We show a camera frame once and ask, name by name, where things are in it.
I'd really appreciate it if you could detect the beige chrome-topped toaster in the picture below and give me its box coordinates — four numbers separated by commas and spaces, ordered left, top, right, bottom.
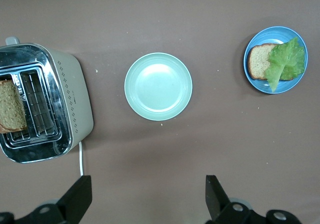
0, 36, 95, 164

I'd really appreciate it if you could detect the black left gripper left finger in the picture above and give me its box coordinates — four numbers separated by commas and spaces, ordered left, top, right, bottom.
14, 175, 93, 224

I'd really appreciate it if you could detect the pale green plate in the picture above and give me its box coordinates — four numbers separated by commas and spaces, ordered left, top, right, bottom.
124, 52, 193, 122

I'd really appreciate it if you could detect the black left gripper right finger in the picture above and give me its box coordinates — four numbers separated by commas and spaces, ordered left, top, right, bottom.
205, 174, 304, 224

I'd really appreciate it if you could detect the white toaster power cable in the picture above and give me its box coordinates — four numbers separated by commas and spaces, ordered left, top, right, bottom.
78, 141, 85, 177

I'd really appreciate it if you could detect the brown bread slice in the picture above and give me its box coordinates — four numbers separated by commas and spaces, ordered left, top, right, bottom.
246, 43, 295, 82
0, 79, 28, 134

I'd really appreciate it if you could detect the green lettuce leaf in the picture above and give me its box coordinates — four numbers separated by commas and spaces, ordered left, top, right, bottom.
264, 36, 306, 94

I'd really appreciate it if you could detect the blue plate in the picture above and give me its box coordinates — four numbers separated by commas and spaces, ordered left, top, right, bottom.
243, 25, 309, 95

